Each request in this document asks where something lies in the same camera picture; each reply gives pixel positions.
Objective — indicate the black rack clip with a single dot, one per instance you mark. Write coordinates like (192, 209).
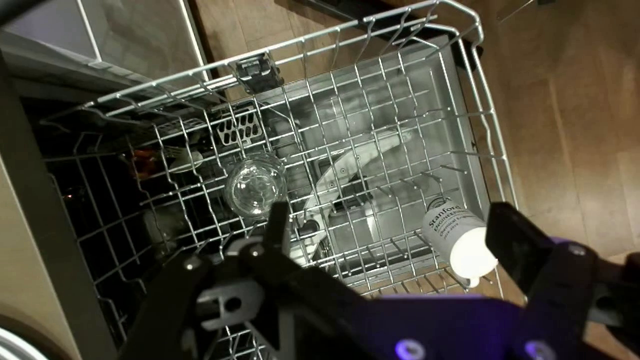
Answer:
(256, 72)

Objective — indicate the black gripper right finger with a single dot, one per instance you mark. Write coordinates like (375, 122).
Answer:
(572, 301)

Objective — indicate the white cup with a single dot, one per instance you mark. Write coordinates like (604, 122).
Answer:
(467, 251)

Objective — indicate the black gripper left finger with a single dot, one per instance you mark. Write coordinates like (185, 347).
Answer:
(266, 307)

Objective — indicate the grey cutlery basket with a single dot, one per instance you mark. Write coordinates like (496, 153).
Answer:
(236, 131)

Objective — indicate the clear drinking glass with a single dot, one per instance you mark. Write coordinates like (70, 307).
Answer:
(252, 191)

